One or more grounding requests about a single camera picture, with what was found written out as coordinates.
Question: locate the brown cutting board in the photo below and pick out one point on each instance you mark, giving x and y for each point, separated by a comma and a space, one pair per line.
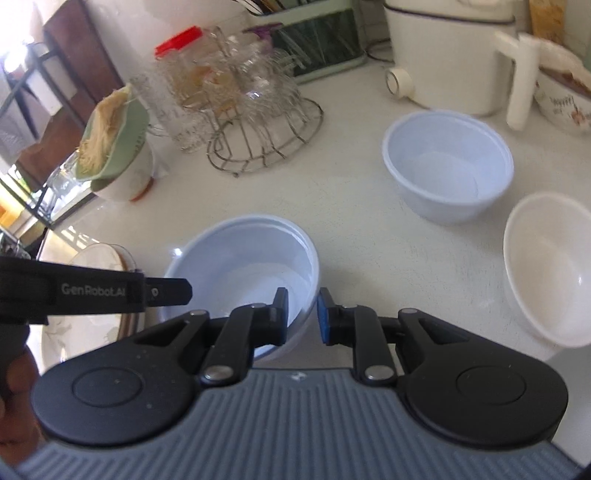
83, 60

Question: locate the dried noodles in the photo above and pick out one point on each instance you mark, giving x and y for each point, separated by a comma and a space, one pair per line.
104, 124

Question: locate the glass jar red lid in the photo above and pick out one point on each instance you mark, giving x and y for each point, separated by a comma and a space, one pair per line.
178, 41

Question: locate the ribbed glass mug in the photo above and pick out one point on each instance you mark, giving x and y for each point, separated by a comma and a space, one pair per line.
171, 120

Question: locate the yellow box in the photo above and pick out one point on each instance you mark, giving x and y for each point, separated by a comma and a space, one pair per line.
547, 18

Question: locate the green chopstick holder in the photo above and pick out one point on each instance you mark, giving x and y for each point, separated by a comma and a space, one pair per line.
323, 46

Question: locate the black dish rack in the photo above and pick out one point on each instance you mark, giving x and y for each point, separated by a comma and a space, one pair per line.
46, 77

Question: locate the white electric kettle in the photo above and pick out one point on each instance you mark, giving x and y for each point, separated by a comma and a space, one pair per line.
438, 55

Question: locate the bunch of chopsticks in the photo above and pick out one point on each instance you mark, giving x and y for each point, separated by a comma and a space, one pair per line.
272, 4

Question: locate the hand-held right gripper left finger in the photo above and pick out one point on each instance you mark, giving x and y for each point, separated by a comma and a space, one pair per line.
281, 302

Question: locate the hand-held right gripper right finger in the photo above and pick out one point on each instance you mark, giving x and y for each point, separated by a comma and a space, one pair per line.
325, 318

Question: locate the white ceramic bowl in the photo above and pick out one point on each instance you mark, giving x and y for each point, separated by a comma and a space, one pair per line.
549, 267

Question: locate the floral ceramic bowl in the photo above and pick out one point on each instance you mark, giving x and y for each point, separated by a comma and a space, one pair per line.
558, 106

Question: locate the clear glass tumbler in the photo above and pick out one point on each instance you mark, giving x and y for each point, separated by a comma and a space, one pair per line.
62, 177

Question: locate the white bowl red foot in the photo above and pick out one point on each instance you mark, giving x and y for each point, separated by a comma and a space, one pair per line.
129, 180

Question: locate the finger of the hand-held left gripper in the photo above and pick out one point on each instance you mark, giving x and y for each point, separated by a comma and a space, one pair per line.
171, 290

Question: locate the person's left hand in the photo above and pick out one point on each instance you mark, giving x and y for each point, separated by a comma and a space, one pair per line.
18, 383

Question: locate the pale blue plastic bowl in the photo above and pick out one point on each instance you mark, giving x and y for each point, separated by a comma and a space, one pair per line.
249, 258
443, 161

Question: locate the shallow leaf-pattern plate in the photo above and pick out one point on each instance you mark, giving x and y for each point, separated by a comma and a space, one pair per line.
83, 339

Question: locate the green colander basket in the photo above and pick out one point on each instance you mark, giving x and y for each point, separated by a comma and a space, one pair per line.
124, 138

